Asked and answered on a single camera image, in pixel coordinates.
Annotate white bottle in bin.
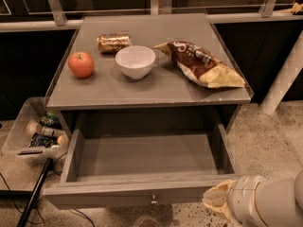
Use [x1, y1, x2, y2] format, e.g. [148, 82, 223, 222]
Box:
[27, 120, 63, 138]

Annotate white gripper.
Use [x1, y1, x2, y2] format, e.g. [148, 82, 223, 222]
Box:
[202, 176, 265, 227]

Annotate dark cable on floor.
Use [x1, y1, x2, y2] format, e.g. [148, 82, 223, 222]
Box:
[0, 151, 97, 227]

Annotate white diagonal post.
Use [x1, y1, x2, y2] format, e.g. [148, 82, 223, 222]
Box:
[260, 31, 303, 114]

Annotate dark snack packet in bin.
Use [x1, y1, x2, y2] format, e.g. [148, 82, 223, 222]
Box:
[29, 133, 58, 148]

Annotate clear plastic bin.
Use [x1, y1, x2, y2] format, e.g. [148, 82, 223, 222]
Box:
[2, 97, 69, 165]

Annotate metal railing frame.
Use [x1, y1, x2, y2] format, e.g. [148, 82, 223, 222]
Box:
[0, 0, 302, 32]

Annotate white bowl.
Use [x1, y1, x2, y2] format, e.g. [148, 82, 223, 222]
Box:
[116, 45, 155, 79]

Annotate red apple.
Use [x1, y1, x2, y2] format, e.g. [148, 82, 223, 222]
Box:
[68, 52, 95, 79]

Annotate black pole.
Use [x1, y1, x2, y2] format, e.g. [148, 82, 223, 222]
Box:
[17, 158, 53, 227]

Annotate gold soda can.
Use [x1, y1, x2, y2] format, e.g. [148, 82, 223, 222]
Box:
[97, 33, 132, 54]

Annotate green can in bin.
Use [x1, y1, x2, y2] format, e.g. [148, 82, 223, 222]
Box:
[39, 110, 61, 129]

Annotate grey top drawer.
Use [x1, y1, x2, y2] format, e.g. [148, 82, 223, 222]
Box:
[44, 124, 239, 209]

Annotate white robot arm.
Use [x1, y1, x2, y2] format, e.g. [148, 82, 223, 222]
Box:
[202, 171, 303, 227]

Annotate brown yellow chip bag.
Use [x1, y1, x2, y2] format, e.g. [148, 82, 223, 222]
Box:
[154, 41, 245, 88]

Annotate grey drawer cabinet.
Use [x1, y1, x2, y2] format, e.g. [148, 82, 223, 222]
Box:
[45, 13, 252, 131]

